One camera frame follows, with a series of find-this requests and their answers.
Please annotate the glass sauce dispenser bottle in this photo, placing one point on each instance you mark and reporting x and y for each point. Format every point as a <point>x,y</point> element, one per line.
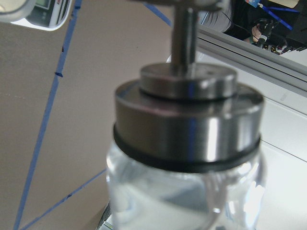
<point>186,141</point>

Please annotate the silver digital kitchen scale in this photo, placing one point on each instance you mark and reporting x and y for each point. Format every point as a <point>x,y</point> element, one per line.
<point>47,15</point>

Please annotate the person in black shirt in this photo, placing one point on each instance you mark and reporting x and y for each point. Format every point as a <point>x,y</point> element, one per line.
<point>272,25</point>

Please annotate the aluminium frame post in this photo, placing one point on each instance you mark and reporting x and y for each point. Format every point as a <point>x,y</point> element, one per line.
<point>249,58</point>

